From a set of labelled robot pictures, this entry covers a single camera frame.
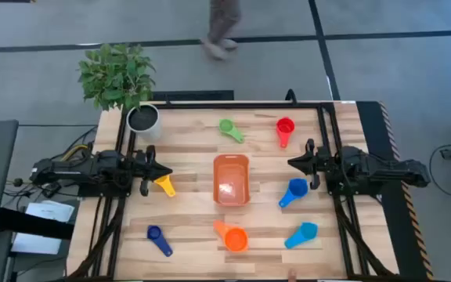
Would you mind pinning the green leafy plant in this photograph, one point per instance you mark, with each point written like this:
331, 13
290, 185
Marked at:
114, 76

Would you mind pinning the black bar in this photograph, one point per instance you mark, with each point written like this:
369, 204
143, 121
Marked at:
33, 226

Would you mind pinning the green measuring cup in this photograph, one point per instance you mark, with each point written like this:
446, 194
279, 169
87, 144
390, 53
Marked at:
226, 126

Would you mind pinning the yellow measuring cup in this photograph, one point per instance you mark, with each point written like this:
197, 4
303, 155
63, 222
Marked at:
167, 186

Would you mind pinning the person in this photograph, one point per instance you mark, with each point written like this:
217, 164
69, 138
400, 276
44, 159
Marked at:
221, 23

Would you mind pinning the small dark blue measuring cup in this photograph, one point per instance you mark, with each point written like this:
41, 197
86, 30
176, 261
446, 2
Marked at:
154, 232

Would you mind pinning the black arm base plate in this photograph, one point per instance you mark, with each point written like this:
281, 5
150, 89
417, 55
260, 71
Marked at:
92, 192
343, 192

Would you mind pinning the white paper sheet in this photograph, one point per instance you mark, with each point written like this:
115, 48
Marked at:
53, 211
33, 243

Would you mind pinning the light blue measuring cup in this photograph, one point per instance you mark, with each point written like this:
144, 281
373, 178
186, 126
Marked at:
305, 232

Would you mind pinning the orange plastic basket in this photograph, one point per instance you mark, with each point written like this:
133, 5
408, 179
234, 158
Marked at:
231, 180

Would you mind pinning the black power adapter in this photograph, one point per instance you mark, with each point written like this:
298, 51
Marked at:
51, 191

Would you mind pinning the black round plug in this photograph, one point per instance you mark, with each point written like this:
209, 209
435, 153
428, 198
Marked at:
18, 182

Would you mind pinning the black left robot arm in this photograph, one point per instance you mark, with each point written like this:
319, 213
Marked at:
73, 170

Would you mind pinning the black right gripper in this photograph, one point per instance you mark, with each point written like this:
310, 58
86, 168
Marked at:
316, 164

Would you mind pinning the red measuring cup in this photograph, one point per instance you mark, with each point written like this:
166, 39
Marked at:
285, 126

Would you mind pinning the orange measuring cup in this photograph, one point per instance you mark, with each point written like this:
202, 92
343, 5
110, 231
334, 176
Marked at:
236, 239

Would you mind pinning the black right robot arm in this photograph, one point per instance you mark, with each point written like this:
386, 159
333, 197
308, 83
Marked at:
378, 170

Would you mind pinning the black mat with hazard stripes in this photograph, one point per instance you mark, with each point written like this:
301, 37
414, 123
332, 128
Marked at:
370, 129

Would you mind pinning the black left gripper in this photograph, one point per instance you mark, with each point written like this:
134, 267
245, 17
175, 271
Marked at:
147, 168

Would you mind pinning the black aluminium table frame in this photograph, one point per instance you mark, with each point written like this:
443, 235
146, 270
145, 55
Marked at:
229, 105

